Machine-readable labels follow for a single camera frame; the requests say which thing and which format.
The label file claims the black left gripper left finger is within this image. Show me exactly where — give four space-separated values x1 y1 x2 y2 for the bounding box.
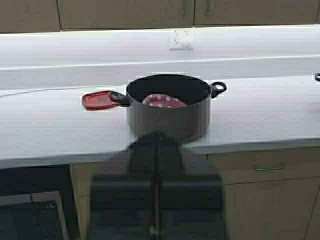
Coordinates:
86 132 158 240

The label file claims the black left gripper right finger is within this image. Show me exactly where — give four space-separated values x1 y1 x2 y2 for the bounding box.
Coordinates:
156 133 228 240

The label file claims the dark grey cooking pot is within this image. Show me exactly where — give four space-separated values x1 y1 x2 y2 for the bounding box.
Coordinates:
108 74 227 142

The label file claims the cabinet door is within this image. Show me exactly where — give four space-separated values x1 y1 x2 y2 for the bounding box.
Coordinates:
194 0 320 26
224 178 320 240
57 0 195 29

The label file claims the far left upper cabinet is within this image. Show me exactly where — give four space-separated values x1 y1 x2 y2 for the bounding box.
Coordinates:
0 0 61 34

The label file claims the lower left wooden drawer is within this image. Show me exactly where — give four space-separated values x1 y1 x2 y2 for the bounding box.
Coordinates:
69 163 93 197

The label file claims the wooden drawer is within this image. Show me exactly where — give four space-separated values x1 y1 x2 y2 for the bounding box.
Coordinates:
207 147 320 185
69 163 93 197

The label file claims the lower right wooden drawer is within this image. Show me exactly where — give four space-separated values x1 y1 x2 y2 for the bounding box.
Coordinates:
207 147 320 185

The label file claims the black dishwasher panel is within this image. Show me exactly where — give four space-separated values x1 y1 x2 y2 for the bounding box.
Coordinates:
0 191 69 240

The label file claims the red plastic container lid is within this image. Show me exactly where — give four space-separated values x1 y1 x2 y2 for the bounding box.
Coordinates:
81 90 119 111

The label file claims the red polka dot plate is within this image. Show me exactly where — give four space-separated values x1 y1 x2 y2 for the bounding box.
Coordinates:
142 93 187 108

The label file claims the black object at right edge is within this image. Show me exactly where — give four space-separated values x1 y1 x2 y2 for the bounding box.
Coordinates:
314 73 320 82

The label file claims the white charging cable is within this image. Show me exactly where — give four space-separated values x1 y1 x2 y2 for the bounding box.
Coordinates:
0 47 189 99

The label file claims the white wall outlet plate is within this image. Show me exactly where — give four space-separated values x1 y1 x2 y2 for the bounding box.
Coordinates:
168 28 194 51

